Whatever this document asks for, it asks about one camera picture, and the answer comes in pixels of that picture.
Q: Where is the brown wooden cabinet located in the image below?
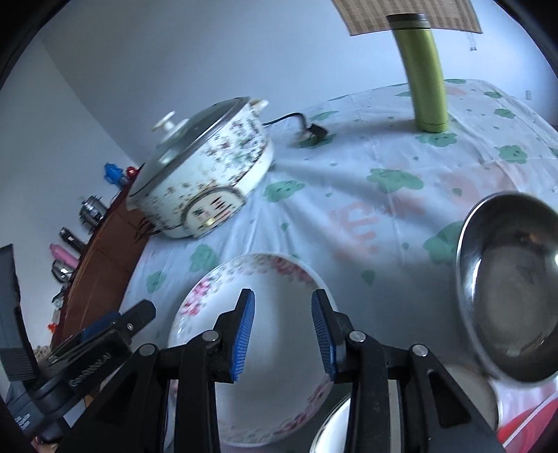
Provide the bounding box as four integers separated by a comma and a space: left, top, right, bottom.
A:
48, 187, 151, 349

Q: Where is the red bowl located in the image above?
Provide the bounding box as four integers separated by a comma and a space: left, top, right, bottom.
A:
497, 392, 558, 451

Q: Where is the cloud printed tablecloth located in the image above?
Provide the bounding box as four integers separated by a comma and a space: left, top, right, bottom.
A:
120, 78, 558, 453

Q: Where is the glass pot lid white knob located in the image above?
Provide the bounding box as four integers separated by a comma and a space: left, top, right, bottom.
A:
128, 98, 252, 200

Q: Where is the floral white plate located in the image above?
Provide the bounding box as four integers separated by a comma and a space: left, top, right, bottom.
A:
167, 253, 338, 447

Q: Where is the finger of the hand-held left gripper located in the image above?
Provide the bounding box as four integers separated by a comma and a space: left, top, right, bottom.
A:
46, 329, 134, 367
81, 300, 157, 345

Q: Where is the pink bottle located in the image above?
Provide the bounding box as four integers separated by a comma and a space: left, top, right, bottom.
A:
49, 244, 79, 264

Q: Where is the floral electric cooking pot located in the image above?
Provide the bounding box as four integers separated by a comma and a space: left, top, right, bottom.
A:
126, 99, 274, 239

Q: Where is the green thermos bottle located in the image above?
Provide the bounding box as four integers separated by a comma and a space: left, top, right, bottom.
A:
386, 13, 450, 133

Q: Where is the silver metal cup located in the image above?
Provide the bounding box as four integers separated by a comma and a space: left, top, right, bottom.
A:
80, 196, 107, 227

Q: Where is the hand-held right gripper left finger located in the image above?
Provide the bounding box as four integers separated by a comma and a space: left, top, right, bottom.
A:
56, 288, 256, 453

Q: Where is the bamboo window blind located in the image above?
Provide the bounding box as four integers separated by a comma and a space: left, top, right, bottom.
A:
331, 0, 482, 38

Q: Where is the stainless steel bowl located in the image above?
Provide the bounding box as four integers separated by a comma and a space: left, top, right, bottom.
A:
455, 191, 558, 384

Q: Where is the black bottle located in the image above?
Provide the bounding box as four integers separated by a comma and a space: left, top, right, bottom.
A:
60, 226, 85, 253

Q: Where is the metal bowl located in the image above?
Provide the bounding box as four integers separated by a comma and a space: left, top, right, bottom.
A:
310, 361, 501, 453

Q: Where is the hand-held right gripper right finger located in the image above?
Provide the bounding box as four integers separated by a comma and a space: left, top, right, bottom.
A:
310, 288, 508, 453

